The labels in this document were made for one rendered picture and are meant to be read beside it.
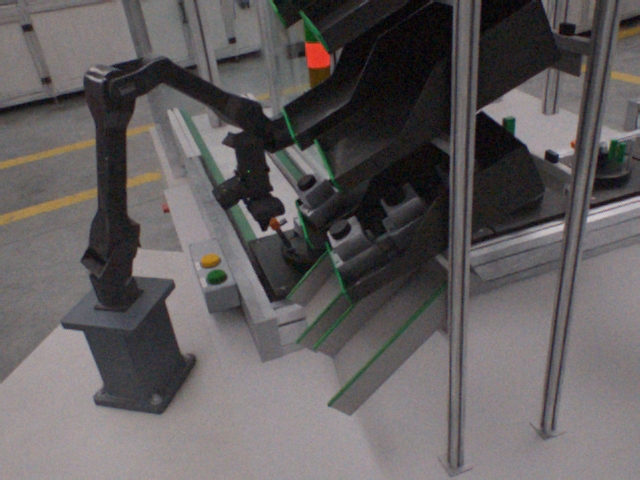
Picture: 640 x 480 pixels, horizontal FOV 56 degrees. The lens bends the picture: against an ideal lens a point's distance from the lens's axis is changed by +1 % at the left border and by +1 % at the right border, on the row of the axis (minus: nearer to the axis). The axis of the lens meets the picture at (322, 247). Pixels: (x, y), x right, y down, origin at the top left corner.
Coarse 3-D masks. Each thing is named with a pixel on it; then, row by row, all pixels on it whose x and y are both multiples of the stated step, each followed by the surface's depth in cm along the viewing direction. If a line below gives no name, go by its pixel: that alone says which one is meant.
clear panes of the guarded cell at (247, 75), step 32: (160, 0) 218; (224, 0) 226; (160, 32) 223; (224, 32) 231; (256, 32) 235; (192, 64) 233; (224, 64) 237; (256, 64) 241; (256, 96) 247; (160, 128) 230
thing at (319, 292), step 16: (320, 256) 106; (320, 272) 108; (304, 288) 109; (320, 288) 109; (336, 288) 105; (304, 304) 111; (320, 304) 107; (336, 304) 96; (320, 320) 97; (336, 320) 98; (304, 336) 98; (320, 336) 99
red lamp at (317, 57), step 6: (306, 48) 128; (312, 48) 127; (318, 48) 127; (306, 54) 130; (312, 54) 128; (318, 54) 128; (324, 54) 128; (312, 60) 129; (318, 60) 128; (324, 60) 129; (312, 66) 129; (318, 66) 129; (324, 66) 129
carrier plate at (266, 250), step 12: (252, 240) 138; (264, 240) 137; (276, 240) 136; (252, 252) 135; (264, 252) 133; (276, 252) 132; (264, 264) 128; (276, 264) 128; (264, 276) 126; (276, 276) 124; (288, 276) 124; (300, 276) 123; (276, 288) 121; (288, 288) 120; (276, 300) 119
